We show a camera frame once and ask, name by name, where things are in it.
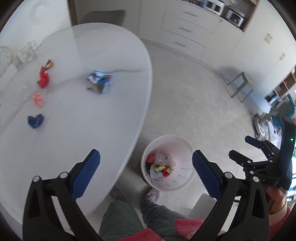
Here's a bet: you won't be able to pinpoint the clear glass cup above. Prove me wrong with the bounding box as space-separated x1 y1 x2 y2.
20 39 38 63

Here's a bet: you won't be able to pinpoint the person's right forearm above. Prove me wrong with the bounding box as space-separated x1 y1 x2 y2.
268 206 293 239

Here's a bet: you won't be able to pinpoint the green quilted pants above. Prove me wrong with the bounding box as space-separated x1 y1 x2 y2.
98 200 192 241

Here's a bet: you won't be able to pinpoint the person's right hand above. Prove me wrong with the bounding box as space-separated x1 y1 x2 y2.
266 186 288 215

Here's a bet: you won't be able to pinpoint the pink crumpled paper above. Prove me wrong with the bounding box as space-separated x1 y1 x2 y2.
32 92 44 107

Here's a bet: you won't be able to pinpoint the clear snack bag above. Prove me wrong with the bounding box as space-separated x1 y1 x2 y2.
154 151 173 166

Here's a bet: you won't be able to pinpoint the small white box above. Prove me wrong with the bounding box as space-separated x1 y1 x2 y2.
13 50 26 66

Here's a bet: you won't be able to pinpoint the round white wall clock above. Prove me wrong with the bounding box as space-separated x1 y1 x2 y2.
0 46 13 79

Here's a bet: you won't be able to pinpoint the grey knitted slipper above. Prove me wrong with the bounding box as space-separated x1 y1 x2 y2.
141 187 161 205
110 184 127 204

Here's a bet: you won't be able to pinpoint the tall grey cabinet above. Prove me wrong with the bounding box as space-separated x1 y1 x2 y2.
68 0 167 42

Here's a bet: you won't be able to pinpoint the grey drawer cabinet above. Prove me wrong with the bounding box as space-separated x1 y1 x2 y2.
158 9 244 67

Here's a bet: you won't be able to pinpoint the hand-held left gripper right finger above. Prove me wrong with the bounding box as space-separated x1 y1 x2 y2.
191 149 270 241

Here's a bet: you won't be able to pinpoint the pink jacket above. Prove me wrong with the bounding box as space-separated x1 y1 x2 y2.
116 219 208 241

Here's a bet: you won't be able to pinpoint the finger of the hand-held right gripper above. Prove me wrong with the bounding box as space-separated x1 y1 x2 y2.
228 150 270 172
245 136 281 161

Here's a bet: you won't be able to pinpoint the grey upholstered chair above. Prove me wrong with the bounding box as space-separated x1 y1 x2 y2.
80 9 126 26

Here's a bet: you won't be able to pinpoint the blue crumpled paper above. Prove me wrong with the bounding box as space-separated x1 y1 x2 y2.
27 113 45 129

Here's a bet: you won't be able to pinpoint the red and brown wrapper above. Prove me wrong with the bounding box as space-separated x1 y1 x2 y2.
37 66 51 89

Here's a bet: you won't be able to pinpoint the white waste bin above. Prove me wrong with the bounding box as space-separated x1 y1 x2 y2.
141 135 196 192

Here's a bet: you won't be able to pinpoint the white floor cleaning machine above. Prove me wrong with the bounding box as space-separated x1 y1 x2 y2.
252 95 292 141

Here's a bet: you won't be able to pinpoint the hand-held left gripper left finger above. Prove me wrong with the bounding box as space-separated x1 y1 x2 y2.
22 149 103 241

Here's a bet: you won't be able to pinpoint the grey metal frame stool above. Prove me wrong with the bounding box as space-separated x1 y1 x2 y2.
223 71 255 103

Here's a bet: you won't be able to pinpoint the silver countertop oven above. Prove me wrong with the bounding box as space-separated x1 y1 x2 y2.
223 7 245 27

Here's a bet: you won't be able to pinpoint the open wooden shelf unit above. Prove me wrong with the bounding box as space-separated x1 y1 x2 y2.
264 67 296 109

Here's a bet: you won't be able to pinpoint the blue snack bag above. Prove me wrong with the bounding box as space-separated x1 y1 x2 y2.
85 69 115 95

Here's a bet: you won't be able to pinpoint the white countertop appliance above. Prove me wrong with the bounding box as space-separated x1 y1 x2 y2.
203 0 226 15

